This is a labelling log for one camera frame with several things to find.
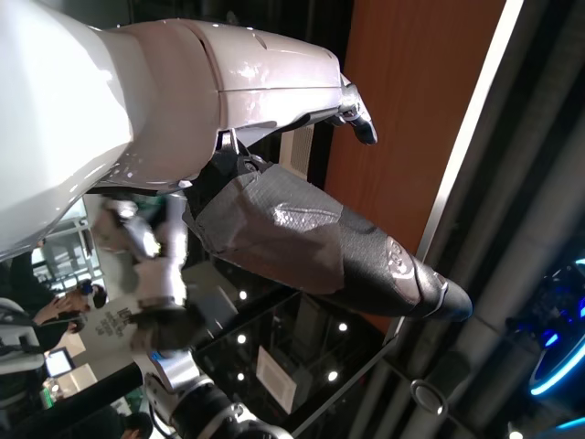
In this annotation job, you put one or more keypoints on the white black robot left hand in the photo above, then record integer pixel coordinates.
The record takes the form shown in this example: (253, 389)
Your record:
(137, 91)

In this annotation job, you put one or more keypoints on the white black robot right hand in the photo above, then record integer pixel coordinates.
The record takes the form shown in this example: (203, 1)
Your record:
(160, 279)

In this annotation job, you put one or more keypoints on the silver black robot right arm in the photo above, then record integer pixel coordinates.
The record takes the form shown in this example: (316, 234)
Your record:
(201, 407)

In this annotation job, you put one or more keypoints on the black pole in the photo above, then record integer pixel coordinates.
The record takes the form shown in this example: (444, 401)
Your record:
(105, 388)

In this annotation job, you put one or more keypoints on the white ventilation grille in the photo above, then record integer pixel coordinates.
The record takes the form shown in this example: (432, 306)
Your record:
(297, 151)

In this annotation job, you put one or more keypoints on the person in dark jacket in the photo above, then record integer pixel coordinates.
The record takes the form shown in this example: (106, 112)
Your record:
(27, 283)

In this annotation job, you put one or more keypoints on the small round ceiling fixture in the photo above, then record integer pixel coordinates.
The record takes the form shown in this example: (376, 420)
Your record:
(428, 396)

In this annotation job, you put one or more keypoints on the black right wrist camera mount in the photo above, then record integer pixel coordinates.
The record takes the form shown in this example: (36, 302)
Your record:
(160, 334)

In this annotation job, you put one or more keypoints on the person in white t-shirt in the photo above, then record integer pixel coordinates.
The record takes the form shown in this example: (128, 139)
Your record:
(109, 324)

